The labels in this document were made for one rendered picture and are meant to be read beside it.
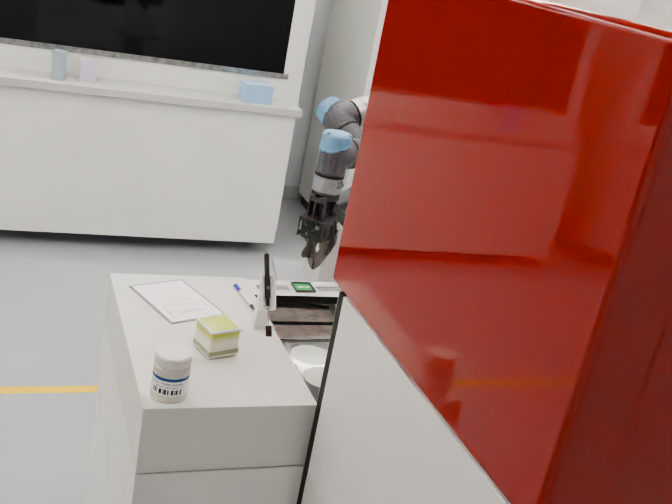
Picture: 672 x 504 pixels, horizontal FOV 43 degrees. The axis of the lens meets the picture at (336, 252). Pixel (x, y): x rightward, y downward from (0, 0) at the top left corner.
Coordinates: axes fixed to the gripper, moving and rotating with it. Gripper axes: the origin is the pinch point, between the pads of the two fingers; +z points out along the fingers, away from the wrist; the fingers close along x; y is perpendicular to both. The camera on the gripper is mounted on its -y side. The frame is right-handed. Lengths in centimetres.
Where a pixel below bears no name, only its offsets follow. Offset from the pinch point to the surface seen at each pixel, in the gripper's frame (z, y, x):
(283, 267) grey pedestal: 23, -44, -30
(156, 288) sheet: 8.9, 28.1, -28.0
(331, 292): 9.3, -7.3, 3.2
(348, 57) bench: -10, -313, -140
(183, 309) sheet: 8.9, 32.7, -16.6
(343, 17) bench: -32, -328, -156
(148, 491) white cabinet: 28, 70, 5
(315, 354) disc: 15.4, 16.7, 12.1
